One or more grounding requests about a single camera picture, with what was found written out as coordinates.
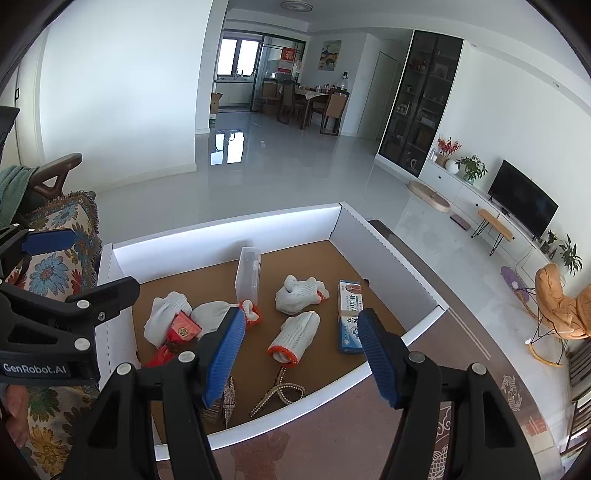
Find red gift pouch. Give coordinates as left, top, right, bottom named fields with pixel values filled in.
left=144, top=311, right=201, bottom=368

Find gold pearl hair claw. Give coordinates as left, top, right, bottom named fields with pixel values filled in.
left=249, top=366, right=307, bottom=418

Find clear plastic case with sticker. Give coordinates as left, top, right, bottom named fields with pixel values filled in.
left=235, top=247, right=260, bottom=305

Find white glove orange cuff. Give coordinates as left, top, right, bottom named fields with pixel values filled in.
left=266, top=311, right=321, bottom=367

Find floral fabric bow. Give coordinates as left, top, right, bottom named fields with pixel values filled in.
left=202, top=376, right=236, bottom=428

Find person's left hand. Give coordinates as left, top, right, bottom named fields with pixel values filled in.
left=5, top=385, right=29, bottom=448

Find floral patterned armchair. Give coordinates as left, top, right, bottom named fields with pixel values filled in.
left=1, top=153, right=102, bottom=479

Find blue white medicine box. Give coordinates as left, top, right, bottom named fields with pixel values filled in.
left=338, top=280, right=363, bottom=354

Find white knit glove pair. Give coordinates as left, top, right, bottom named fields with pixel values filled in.
left=274, top=275, right=331, bottom=316

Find white cardboard box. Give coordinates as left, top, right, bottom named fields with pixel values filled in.
left=96, top=203, right=448, bottom=450

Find orange lounge chair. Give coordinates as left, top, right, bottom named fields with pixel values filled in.
left=516, top=263, right=590, bottom=368

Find small wooden bench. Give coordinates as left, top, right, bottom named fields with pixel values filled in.
left=471, top=208, right=514, bottom=256

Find white tv console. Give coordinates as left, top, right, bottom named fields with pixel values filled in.
left=417, top=158, right=562, bottom=287

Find green potted plant right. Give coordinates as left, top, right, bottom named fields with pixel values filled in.
left=559, top=235, right=583, bottom=277

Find green potted plant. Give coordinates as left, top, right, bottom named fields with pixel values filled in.
left=559, top=235, right=583, bottom=277
left=456, top=155, right=488, bottom=185

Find black flat television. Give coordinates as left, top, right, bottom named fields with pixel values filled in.
left=488, top=160, right=558, bottom=239

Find green potted plant left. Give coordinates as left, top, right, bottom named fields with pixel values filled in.
left=456, top=155, right=488, bottom=185

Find red flowers in vase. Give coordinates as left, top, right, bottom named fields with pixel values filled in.
left=436, top=137, right=462, bottom=167

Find dark glass display cabinet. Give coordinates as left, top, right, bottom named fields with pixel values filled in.
left=379, top=30, right=464, bottom=177

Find dining table with chairs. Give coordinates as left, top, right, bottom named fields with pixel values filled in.
left=260, top=78, right=349, bottom=136

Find wall painting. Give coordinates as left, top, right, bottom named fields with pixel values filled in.
left=318, top=40, right=342, bottom=71

